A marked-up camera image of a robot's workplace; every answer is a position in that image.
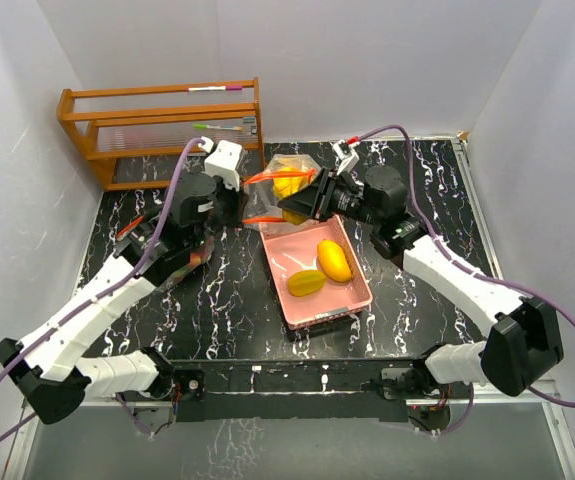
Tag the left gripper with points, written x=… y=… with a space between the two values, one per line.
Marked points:
x=238 y=200

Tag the pink plastic basket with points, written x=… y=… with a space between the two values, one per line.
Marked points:
x=293 y=252

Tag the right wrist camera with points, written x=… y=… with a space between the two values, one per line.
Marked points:
x=346 y=154

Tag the yellow banana bunch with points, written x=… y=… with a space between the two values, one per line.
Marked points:
x=284 y=186

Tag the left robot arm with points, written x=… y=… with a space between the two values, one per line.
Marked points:
x=49 y=365

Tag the yellow mango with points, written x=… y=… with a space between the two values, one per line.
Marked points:
x=333 y=261

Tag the pink white marker pen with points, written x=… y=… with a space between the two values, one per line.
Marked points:
x=215 y=88

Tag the clear zip bag orange zipper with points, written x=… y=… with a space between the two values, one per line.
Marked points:
x=176 y=253

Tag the yellow starfruit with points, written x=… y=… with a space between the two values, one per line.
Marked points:
x=306 y=282

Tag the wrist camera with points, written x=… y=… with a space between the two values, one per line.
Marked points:
x=346 y=154
x=224 y=159

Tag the black base bar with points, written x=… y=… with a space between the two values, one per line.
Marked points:
x=386 y=390

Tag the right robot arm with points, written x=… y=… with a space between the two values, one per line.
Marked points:
x=522 y=340

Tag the green marker pen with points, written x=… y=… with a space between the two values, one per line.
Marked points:
x=199 y=126

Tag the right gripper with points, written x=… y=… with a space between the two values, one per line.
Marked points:
x=315 y=201

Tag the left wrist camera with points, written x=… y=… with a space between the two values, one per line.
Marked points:
x=224 y=159

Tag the wooden shelf rack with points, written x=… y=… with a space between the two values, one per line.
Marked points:
x=108 y=126

